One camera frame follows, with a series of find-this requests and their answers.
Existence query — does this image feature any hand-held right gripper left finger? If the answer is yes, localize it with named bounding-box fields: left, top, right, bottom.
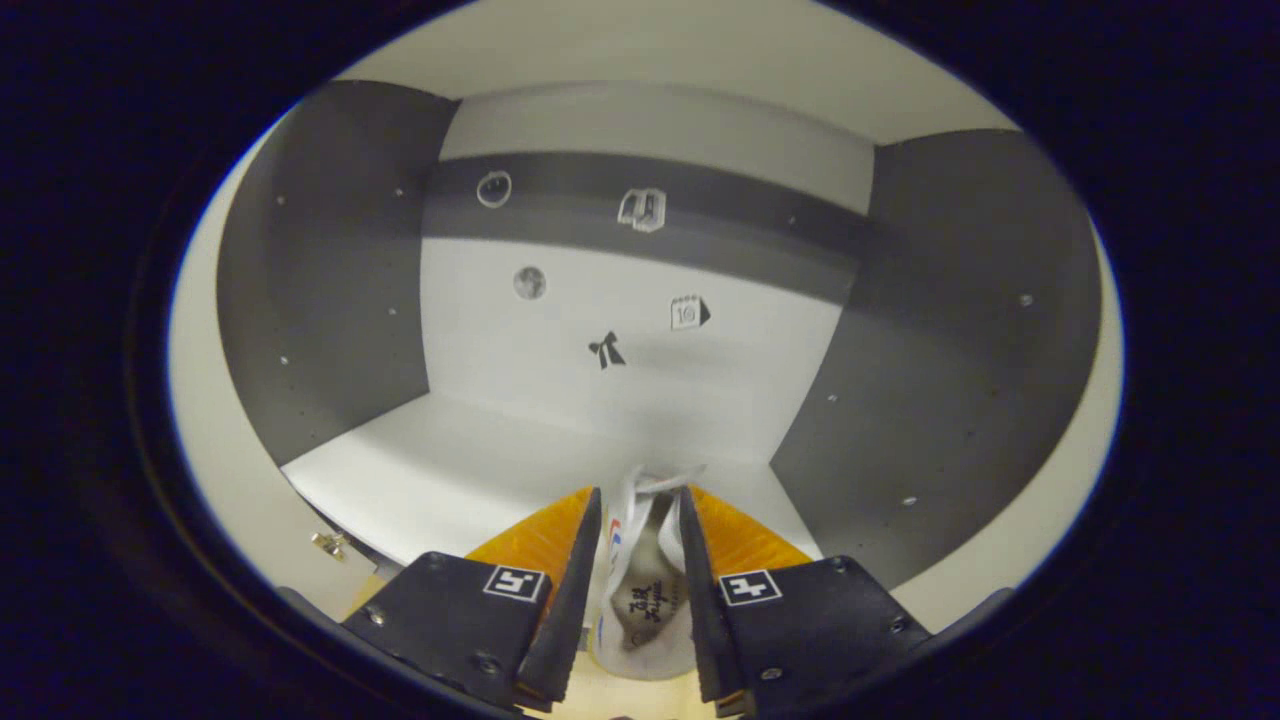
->
left=340, top=486, right=604, bottom=715

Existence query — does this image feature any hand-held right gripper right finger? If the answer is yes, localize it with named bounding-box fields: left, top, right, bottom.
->
left=680, top=485, right=938, bottom=719

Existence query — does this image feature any white shoe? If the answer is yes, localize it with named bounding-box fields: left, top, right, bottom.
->
left=590, top=463, right=706, bottom=681

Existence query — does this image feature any white shoe cabinet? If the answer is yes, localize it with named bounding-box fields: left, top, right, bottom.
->
left=168, top=0, right=1126, bottom=641

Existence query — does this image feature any white cabinet door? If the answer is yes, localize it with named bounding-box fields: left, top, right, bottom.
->
left=168, top=100, right=381, bottom=623
left=895, top=225, right=1126, bottom=633

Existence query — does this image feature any white cabinet shelf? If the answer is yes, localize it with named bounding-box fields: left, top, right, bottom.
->
left=280, top=390, right=823, bottom=571
left=335, top=0, right=1016, bottom=147

